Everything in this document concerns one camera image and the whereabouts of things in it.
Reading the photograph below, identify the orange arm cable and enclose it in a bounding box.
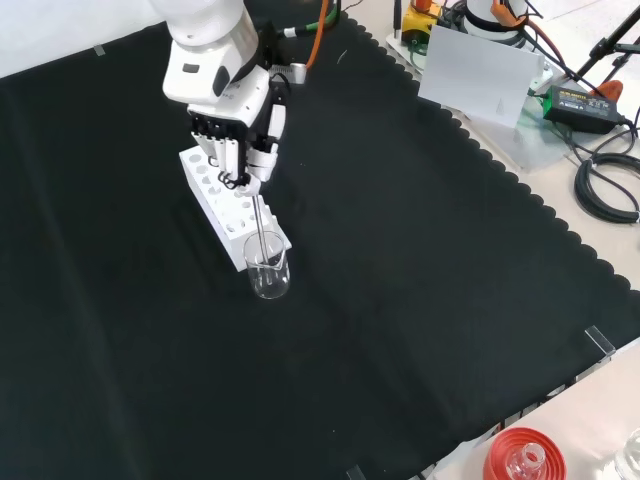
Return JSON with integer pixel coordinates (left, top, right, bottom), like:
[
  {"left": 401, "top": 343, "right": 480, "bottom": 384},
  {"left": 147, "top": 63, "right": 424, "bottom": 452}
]
[{"left": 305, "top": 0, "right": 332, "bottom": 70}]

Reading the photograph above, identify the black tripod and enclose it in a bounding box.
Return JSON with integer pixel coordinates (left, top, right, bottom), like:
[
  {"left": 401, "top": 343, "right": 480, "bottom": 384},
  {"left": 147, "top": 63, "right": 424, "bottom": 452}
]
[{"left": 574, "top": 0, "right": 640, "bottom": 96}]

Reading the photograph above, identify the clear glass beaker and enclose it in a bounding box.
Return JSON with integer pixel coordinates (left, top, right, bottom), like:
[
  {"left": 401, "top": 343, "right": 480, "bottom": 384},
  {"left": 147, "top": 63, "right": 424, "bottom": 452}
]
[{"left": 242, "top": 230, "right": 292, "bottom": 301}]

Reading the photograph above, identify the black power adapter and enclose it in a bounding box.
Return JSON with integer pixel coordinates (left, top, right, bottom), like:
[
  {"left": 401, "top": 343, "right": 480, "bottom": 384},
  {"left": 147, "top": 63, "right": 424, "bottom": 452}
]
[{"left": 542, "top": 84, "right": 629, "bottom": 135}]

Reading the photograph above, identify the yellow stop button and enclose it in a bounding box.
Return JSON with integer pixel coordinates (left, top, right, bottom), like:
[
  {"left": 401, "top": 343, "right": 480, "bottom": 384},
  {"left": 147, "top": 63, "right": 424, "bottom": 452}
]
[{"left": 402, "top": 0, "right": 444, "bottom": 46}]

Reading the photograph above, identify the white test tube rack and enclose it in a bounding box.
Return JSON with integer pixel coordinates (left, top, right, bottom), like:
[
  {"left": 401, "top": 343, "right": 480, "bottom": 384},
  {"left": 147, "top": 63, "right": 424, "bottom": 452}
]
[{"left": 178, "top": 147, "right": 293, "bottom": 274}]

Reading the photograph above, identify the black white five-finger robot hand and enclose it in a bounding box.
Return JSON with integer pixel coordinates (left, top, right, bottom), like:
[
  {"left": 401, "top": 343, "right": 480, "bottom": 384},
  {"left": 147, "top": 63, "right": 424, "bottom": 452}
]
[{"left": 186, "top": 69, "right": 292, "bottom": 198}]

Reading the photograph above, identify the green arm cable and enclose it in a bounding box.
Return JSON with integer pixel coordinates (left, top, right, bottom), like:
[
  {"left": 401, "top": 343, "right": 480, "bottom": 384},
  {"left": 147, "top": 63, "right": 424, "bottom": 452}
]
[{"left": 282, "top": 0, "right": 344, "bottom": 39}]

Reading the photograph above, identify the pale white board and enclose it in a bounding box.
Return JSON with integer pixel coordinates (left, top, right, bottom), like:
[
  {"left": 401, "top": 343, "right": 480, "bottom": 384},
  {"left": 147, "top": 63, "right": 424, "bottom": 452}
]
[{"left": 417, "top": 24, "right": 546, "bottom": 129}]

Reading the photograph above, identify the clear glass flask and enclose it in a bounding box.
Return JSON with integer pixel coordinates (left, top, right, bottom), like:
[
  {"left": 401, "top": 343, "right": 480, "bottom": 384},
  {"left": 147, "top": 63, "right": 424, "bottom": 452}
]
[{"left": 507, "top": 444, "right": 547, "bottom": 480}]

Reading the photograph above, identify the clear glass rod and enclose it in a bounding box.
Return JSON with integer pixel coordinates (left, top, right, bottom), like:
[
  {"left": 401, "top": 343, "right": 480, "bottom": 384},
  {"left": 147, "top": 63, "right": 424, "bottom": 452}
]
[{"left": 251, "top": 193, "right": 271, "bottom": 269}]

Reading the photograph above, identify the black bench cloth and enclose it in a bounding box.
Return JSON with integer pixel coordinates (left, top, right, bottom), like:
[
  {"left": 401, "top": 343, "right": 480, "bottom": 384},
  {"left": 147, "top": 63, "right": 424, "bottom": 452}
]
[{"left": 0, "top": 0, "right": 640, "bottom": 480}]

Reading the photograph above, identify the grey metal base plate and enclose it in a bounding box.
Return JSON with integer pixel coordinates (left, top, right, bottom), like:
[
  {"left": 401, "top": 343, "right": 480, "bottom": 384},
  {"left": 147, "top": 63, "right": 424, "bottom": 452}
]
[{"left": 384, "top": 29, "right": 574, "bottom": 172}]

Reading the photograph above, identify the coiled black cable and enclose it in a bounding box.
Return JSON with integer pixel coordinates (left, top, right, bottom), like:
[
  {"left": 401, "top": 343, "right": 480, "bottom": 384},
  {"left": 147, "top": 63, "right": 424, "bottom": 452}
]
[{"left": 573, "top": 153, "right": 640, "bottom": 225}]

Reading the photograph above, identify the clear glass vessel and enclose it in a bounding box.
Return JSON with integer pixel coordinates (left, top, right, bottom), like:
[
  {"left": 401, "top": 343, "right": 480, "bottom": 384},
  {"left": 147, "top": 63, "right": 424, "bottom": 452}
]
[{"left": 613, "top": 428, "right": 640, "bottom": 480}]

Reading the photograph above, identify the red stepped ring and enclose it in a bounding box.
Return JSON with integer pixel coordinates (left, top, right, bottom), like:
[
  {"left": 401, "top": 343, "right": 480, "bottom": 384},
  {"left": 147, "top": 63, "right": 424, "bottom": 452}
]
[{"left": 482, "top": 426, "right": 569, "bottom": 480}]

